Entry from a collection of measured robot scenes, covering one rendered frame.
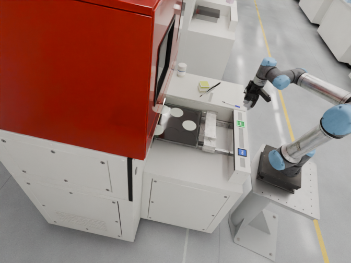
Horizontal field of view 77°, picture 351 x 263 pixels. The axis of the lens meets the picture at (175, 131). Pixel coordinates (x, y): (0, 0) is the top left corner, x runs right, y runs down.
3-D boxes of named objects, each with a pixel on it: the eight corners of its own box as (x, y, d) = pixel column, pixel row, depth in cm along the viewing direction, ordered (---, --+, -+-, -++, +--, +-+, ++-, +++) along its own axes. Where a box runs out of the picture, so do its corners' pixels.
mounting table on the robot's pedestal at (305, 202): (306, 173, 168) (316, 164, 159) (307, 227, 139) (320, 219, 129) (249, 151, 176) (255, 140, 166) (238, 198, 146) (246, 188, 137)
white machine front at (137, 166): (128, 201, 121) (127, 158, 92) (160, 107, 177) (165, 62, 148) (134, 202, 121) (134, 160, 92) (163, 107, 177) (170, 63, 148)
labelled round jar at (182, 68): (176, 76, 184) (177, 66, 177) (177, 71, 189) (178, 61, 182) (184, 78, 184) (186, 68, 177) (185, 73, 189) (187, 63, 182)
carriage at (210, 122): (201, 151, 148) (202, 148, 146) (205, 115, 173) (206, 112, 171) (213, 153, 148) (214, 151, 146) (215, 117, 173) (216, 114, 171)
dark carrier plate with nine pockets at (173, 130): (144, 134, 145) (144, 134, 145) (155, 102, 169) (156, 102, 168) (195, 146, 145) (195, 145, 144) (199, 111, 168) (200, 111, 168)
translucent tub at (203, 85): (199, 93, 172) (201, 86, 167) (197, 87, 177) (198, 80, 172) (208, 93, 174) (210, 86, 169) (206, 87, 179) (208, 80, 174)
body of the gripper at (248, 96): (242, 93, 142) (249, 77, 133) (255, 96, 142) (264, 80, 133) (243, 100, 136) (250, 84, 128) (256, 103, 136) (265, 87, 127)
